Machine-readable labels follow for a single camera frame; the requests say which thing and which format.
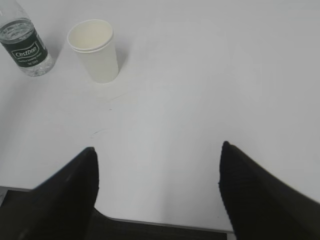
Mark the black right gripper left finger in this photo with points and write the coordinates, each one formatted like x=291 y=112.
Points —
x=58 y=209

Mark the white paper cup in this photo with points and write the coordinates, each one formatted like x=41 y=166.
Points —
x=93 y=42

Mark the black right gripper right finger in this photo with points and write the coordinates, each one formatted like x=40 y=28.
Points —
x=259 y=205

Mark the clear water bottle green label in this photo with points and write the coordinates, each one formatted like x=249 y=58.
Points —
x=21 y=40

